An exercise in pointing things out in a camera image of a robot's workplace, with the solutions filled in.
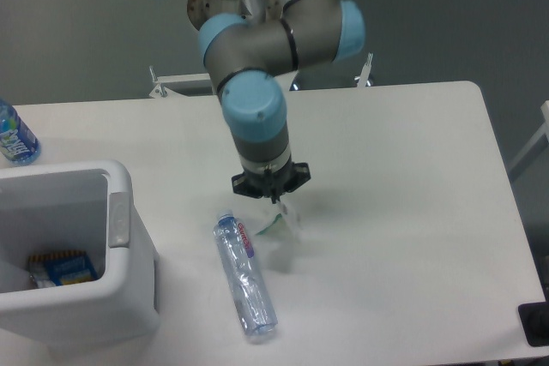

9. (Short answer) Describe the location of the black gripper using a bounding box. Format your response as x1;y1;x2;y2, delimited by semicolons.
232;160;310;204

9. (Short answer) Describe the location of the clear plastic bottle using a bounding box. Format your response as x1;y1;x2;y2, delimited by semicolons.
213;209;278;342

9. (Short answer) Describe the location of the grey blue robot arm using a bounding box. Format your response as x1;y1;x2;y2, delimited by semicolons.
198;0;365;201

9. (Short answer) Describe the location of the white plastic trash can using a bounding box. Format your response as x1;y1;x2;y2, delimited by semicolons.
1;160;160;346

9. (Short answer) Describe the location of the blue yellow snack packet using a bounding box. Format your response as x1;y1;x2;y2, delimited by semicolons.
27;249;99;288

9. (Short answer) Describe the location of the blue labelled water bottle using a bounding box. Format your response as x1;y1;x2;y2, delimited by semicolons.
1;99;41;166

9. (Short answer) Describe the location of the black device at table edge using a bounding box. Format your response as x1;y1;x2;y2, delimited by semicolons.
518;302;548;347

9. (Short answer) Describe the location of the white clamp bracket right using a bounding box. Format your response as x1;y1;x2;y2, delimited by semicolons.
355;52;374;87

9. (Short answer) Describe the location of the white clamp bracket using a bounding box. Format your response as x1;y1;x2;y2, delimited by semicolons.
148;65;213;99
355;52;374;87

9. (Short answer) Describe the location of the white clamp bracket left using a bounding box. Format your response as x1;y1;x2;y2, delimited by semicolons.
148;65;213;99

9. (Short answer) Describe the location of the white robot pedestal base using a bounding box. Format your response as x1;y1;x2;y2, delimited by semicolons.
185;0;305;95

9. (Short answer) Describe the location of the white table leg frame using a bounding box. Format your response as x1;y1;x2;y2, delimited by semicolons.
508;100;548;182

